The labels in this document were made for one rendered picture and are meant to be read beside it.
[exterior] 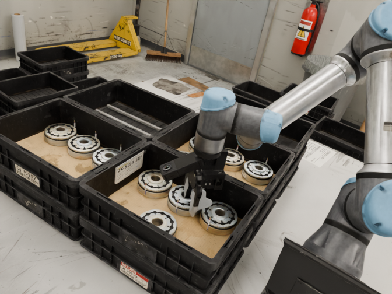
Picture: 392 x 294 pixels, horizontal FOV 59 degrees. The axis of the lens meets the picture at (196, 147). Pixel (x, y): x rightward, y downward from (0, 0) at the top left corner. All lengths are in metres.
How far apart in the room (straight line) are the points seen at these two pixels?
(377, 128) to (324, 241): 0.30
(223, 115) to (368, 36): 0.39
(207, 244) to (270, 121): 0.36
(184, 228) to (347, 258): 0.41
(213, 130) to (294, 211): 0.63
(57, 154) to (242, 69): 3.38
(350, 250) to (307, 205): 0.50
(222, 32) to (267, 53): 0.63
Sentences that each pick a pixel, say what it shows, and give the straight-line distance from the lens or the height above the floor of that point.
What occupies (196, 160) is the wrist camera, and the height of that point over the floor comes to 1.02.
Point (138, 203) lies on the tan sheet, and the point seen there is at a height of 0.83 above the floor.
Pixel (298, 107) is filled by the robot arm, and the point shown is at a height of 1.16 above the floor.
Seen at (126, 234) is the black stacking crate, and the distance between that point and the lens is 0.88.
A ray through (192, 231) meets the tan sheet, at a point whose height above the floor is 0.83.
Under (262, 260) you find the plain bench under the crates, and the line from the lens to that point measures 1.12.
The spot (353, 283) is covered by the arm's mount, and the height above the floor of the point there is 0.92.
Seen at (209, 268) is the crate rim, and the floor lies 0.92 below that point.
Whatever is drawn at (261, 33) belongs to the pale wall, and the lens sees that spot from 4.14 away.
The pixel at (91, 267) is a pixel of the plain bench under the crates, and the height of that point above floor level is 0.70.
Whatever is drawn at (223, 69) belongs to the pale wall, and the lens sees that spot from 4.46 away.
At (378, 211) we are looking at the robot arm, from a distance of 0.80.
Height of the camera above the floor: 1.50
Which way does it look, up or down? 31 degrees down
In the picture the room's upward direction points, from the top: 11 degrees clockwise
